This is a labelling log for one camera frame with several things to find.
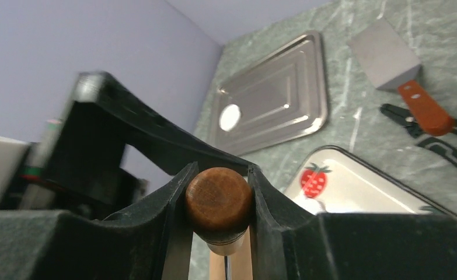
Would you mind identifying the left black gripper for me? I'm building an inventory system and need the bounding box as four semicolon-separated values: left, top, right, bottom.
0;71;252;219

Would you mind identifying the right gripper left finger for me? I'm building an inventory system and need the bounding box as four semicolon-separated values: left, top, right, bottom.
0;163;198;279

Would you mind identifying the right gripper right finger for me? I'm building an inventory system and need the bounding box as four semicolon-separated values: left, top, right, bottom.
248;166;457;279

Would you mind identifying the strawberry pattern white tray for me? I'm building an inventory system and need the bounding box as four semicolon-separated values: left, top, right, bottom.
284;145;457;220

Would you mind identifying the wooden rolling pin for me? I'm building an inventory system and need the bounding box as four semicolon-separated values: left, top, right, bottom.
185;167;253;279

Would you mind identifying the spatula with wooden handle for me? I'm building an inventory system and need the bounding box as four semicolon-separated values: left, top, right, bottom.
348;17;455;136

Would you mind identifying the flat round dough wrapper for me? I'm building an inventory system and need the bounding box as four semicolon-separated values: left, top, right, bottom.
218;104;242;132

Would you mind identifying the steel baking tray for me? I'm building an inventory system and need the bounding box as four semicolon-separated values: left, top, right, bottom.
207;30;329;155

